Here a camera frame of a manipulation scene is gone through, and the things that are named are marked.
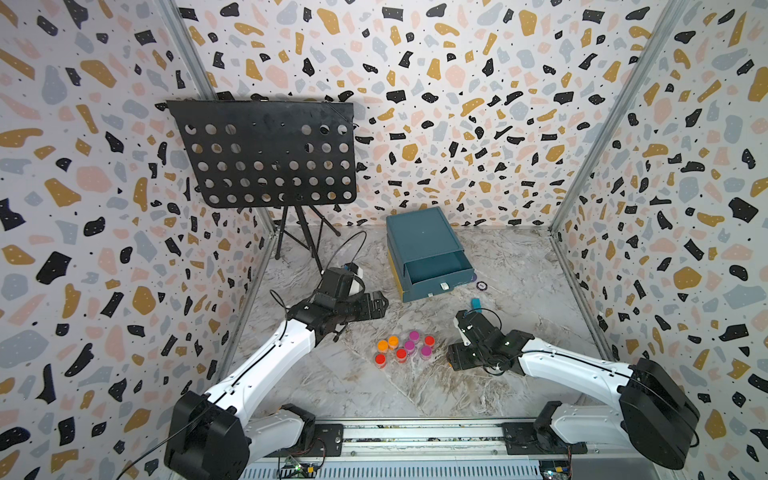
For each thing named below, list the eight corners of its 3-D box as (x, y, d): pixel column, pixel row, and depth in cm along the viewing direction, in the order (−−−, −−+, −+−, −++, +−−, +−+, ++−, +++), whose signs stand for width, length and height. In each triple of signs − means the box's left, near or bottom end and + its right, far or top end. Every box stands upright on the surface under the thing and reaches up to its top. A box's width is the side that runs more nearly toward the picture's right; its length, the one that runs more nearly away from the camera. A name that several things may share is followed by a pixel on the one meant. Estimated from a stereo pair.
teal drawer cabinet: (410, 327, 96) (412, 286, 79) (389, 259, 114) (387, 214, 97) (462, 314, 100) (476, 272, 82) (434, 251, 118) (441, 205, 100)
